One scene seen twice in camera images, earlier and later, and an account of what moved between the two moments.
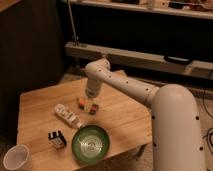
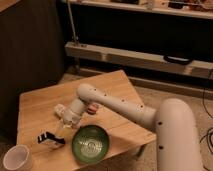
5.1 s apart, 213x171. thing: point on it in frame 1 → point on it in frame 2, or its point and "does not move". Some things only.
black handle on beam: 185,61 does not move
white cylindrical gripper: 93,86 → 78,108
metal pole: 71,16 does not move
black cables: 208,135 does not move
